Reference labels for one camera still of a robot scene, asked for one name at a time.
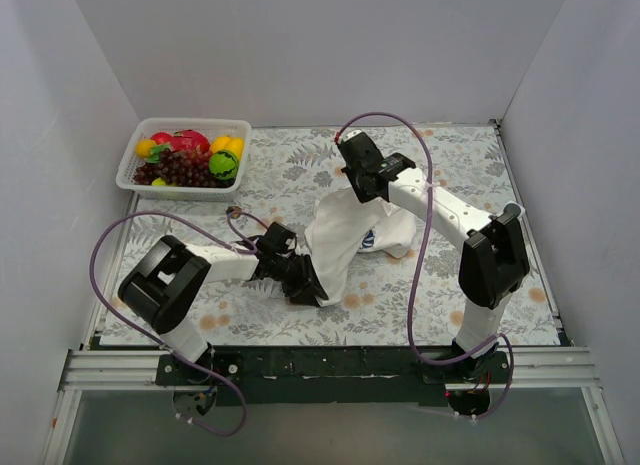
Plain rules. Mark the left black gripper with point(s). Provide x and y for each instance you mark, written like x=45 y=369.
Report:
x=304 y=283

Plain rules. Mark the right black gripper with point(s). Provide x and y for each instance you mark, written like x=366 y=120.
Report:
x=360 y=183

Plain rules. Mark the white t-shirt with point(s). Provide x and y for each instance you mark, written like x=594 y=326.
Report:
x=343 y=227

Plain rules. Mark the round painted brooch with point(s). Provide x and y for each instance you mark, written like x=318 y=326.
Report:
x=234 y=212

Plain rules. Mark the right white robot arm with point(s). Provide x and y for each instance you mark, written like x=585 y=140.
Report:
x=493 y=256

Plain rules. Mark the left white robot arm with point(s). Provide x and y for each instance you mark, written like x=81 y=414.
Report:
x=163 y=286

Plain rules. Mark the floral table mat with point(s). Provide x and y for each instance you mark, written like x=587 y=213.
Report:
x=294 y=177

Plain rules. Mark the white cylindrical bottle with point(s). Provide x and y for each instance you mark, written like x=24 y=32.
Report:
x=514 y=209

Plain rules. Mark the green toy watermelon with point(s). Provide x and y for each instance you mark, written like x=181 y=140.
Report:
x=224 y=165

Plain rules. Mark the yellow toy bell pepper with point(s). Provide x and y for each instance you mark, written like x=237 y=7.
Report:
x=234 y=145

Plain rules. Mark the purple toy grapes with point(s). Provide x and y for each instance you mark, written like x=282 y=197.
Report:
x=184 y=169

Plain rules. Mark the yellow-green toy lemon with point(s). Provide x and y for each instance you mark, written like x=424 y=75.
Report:
x=159 y=182

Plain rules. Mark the pink dragon fruit toy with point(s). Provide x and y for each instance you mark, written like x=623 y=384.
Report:
x=189 y=140

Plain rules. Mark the red toy apple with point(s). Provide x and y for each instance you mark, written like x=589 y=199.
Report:
x=161 y=138

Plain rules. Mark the orange toy fruit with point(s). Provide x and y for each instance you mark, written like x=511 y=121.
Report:
x=144 y=148

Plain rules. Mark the white plastic basket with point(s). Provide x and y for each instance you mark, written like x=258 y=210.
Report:
x=211 y=129

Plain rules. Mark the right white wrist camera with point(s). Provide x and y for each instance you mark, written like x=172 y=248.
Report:
x=347 y=135

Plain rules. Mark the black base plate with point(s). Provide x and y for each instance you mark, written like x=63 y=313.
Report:
x=260 y=375

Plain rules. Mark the aluminium frame rail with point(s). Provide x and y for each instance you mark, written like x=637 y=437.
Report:
x=535 y=367

